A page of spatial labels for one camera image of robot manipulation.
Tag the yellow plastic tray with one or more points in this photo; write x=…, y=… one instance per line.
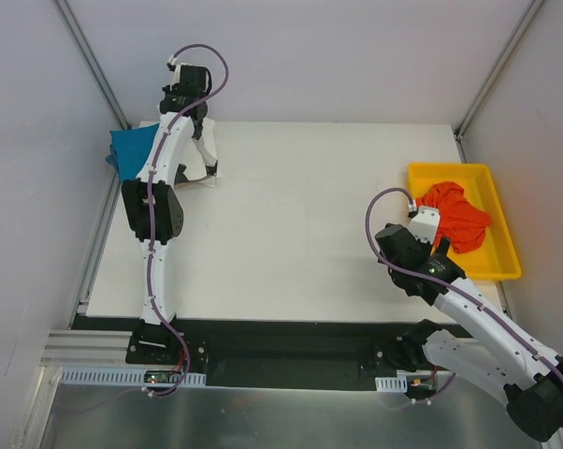
x=496, y=259

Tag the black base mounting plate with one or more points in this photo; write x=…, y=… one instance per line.
x=273, y=354

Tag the white t shirt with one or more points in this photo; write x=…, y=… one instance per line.
x=199, y=160

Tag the aluminium frame post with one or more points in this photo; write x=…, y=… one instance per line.
x=507, y=52
x=87, y=54

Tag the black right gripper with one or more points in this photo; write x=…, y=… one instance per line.
x=440, y=244

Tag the left aluminium frame post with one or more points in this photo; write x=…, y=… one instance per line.
x=87, y=54

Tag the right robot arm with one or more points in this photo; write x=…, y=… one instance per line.
x=516, y=369

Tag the blue folded t shirt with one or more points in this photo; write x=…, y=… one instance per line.
x=112, y=161

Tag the right aluminium frame post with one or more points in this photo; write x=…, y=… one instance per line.
x=507, y=52

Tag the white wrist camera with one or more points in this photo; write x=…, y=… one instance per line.
x=175, y=68
x=424, y=223

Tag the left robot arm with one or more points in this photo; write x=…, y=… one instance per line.
x=156, y=216

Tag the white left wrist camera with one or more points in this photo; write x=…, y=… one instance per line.
x=175, y=68

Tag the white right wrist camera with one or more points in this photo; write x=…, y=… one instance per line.
x=424, y=223

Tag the white slotted cable duct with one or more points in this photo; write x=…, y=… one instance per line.
x=129, y=377

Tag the orange t shirt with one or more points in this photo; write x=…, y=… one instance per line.
x=460, y=222

